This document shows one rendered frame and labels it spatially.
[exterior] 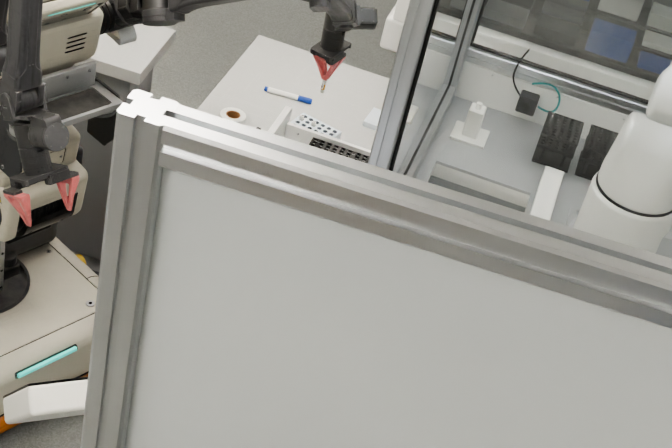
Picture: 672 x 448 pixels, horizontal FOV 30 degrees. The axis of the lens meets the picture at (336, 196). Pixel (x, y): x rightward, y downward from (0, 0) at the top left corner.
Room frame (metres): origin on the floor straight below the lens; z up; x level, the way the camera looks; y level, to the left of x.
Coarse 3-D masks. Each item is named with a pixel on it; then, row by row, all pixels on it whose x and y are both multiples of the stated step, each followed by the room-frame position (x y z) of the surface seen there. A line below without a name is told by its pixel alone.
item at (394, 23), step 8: (400, 0) 3.27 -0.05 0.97; (408, 0) 3.27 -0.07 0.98; (400, 8) 3.27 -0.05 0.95; (392, 16) 3.29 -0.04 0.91; (400, 16) 3.27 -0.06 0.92; (392, 24) 3.27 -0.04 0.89; (400, 24) 3.27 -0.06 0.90; (384, 32) 3.27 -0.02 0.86; (392, 32) 3.27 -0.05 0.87; (400, 32) 3.27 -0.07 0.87; (384, 40) 3.27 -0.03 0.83; (392, 40) 3.27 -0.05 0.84; (384, 48) 3.28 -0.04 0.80; (392, 48) 3.27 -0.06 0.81
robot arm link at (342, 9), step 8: (312, 0) 2.34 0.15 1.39; (320, 0) 2.34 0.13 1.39; (336, 0) 2.45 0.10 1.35; (344, 0) 2.52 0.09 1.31; (352, 0) 2.64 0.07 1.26; (312, 8) 2.34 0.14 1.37; (320, 8) 2.35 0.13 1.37; (328, 8) 2.36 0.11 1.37; (336, 8) 2.51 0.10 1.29; (344, 8) 2.53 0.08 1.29; (352, 8) 2.63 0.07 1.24; (336, 16) 2.59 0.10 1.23; (344, 16) 2.60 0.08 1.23; (352, 16) 2.62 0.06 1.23; (336, 24) 2.64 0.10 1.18; (344, 24) 2.65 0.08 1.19; (352, 24) 2.65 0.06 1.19
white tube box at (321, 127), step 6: (306, 114) 2.82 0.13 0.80; (294, 120) 2.78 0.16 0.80; (300, 120) 2.79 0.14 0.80; (306, 120) 2.79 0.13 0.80; (312, 120) 2.81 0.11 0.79; (318, 120) 2.81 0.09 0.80; (306, 126) 2.77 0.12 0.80; (312, 126) 2.77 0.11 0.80; (318, 126) 2.78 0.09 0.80; (324, 126) 2.79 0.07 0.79; (330, 126) 2.79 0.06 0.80; (324, 132) 2.77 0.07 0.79; (330, 132) 2.77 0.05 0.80; (336, 132) 2.78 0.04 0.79
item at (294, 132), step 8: (288, 128) 2.61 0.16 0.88; (296, 128) 2.60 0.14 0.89; (304, 128) 2.61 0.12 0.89; (288, 136) 2.61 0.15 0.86; (296, 136) 2.60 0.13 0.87; (304, 136) 2.60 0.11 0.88; (312, 136) 2.60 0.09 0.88; (320, 136) 2.59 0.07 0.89; (328, 136) 2.60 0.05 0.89; (336, 144) 2.59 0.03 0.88; (344, 144) 2.58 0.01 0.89; (352, 144) 2.59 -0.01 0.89; (360, 152) 2.58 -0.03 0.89; (368, 152) 2.57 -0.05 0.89
